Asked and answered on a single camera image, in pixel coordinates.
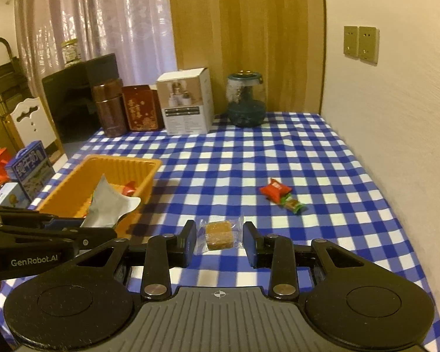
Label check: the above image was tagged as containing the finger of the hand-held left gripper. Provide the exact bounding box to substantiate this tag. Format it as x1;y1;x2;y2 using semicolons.
0;225;118;255
0;205;87;230

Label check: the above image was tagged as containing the red gold printed box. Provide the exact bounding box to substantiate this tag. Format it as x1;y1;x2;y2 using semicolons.
122;84;165;132

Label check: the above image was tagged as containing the glass jar with green lid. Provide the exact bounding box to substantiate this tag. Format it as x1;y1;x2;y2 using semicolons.
226;70;268;128

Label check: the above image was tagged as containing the sheer pink curtain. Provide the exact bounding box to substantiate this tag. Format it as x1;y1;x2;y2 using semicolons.
15;0;178;89

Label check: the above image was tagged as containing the blue white checkered tablecloth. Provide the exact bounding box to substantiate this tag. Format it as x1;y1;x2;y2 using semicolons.
0;112;440;352

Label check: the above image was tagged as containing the blue white box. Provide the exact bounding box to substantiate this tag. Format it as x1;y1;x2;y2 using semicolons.
0;182;32;208

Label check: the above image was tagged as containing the blue printed carton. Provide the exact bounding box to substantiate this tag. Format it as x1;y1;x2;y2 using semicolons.
5;141;55;200

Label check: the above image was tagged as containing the white wooden chair back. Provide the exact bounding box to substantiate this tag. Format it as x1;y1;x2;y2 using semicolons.
8;97;57;151

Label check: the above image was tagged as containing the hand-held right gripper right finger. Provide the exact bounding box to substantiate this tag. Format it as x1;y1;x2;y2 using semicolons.
243;221;367;299

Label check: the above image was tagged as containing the black appliance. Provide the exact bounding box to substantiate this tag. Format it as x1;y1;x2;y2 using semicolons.
41;53;120;143

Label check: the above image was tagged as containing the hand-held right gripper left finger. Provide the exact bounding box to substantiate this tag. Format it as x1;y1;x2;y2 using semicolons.
75;220;199;300

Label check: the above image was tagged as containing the white product box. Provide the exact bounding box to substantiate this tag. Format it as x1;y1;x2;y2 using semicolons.
156;68;215;136

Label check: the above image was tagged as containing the small glass jar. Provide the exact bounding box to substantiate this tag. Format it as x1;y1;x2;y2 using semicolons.
61;39;82;67

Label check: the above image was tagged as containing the clear brown cake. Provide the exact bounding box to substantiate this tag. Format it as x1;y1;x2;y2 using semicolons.
197;217;244;253

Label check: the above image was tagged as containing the black folding cart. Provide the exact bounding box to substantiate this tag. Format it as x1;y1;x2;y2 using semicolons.
0;37;32;129

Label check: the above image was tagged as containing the white green snack pouch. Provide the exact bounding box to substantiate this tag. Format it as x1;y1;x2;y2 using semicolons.
81;174;142;228

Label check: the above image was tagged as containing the yellow plastic tray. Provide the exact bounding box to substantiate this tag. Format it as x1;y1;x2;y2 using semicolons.
35;155;163;239

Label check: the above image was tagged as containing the brown cylindrical canister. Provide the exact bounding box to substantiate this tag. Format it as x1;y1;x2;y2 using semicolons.
92;79;128;138

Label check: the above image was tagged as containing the green snack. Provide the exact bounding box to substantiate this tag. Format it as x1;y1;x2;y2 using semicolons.
282;195;307;214

